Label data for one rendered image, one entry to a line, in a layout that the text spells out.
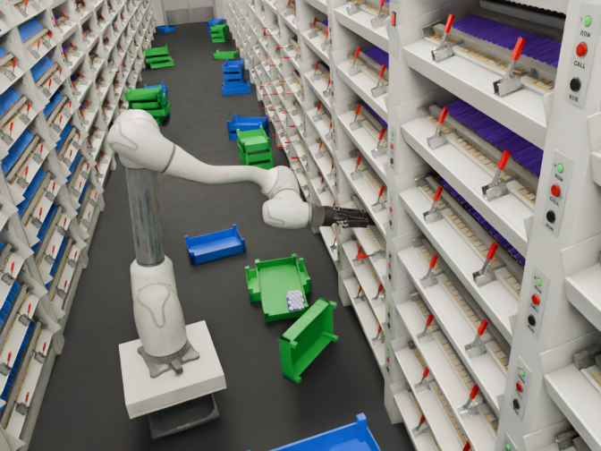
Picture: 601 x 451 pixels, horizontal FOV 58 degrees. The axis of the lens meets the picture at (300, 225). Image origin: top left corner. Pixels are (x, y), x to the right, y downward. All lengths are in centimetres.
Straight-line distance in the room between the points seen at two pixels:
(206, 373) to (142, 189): 66
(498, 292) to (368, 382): 117
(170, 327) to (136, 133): 66
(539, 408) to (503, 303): 20
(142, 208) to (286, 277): 96
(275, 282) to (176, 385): 89
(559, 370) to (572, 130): 40
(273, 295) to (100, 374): 82
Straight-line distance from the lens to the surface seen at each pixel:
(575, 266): 87
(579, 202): 82
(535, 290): 95
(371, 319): 225
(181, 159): 171
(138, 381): 200
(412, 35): 138
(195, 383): 192
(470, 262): 121
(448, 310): 139
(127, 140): 168
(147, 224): 195
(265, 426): 210
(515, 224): 99
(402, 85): 141
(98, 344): 264
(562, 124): 83
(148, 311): 188
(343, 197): 227
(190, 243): 316
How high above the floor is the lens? 159
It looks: 29 degrees down
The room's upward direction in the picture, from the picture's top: 4 degrees counter-clockwise
